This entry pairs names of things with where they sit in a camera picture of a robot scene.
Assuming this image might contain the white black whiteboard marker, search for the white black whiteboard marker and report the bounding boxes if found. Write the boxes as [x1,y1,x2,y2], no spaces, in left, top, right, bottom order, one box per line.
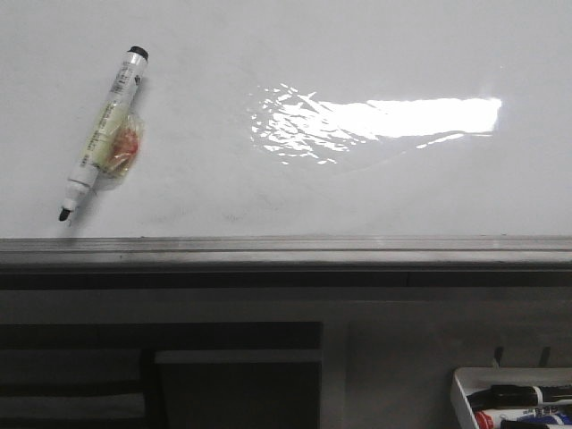
[58,46,148,222]

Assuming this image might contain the white whiteboard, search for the white whiteboard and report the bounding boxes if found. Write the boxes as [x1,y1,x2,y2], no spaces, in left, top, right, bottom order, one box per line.
[1,1,571,239]

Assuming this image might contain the white marker tray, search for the white marker tray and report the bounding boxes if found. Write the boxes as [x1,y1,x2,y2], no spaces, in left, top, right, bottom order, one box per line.
[450,367,571,429]

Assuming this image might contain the left tray hook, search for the left tray hook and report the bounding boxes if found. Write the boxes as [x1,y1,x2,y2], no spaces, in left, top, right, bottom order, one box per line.
[492,346,504,368]

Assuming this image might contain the black capped marker in tray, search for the black capped marker in tray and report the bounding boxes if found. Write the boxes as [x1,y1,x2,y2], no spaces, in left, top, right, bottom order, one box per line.
[467,384,571,411]

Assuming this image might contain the dark cabinet panel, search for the dark cabinet panel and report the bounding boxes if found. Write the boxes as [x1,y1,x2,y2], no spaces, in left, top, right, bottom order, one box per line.
[1,322,323,428]

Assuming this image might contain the red capped marker in tray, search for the red capped marker in tray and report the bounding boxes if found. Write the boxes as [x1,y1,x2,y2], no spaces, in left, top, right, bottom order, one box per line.
[474,405,571,428]

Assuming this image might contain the blue marker in tray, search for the blue marker in tray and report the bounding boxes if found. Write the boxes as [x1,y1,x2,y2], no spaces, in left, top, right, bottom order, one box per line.
[500,420,572,429]

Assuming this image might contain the grey aluminium whiteboard frame rail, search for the grey aluminium whiteboard frame rail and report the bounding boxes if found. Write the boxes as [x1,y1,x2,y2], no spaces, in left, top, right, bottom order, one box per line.
[1,235,571,274]

